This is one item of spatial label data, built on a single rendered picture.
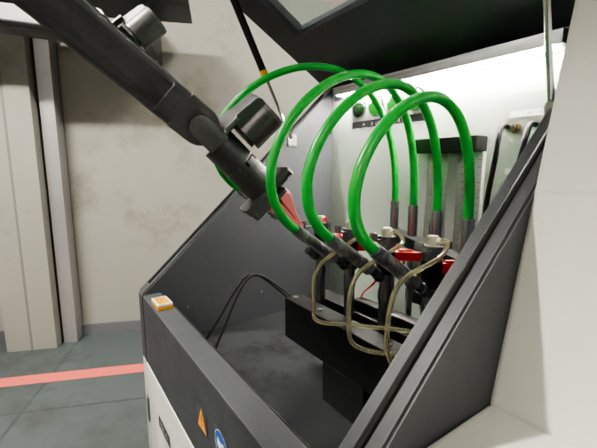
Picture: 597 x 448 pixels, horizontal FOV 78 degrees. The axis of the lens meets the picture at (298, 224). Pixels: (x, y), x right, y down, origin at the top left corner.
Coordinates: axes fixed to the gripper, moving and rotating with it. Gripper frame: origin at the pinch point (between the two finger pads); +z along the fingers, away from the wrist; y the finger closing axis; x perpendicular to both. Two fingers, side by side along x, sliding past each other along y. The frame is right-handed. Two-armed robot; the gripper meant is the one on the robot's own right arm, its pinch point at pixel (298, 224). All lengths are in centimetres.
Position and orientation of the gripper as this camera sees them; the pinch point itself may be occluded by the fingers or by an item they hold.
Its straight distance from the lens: 66.3
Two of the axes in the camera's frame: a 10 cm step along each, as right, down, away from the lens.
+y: 6.7, -7.3, 1.3
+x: -3.3, -1.3, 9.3
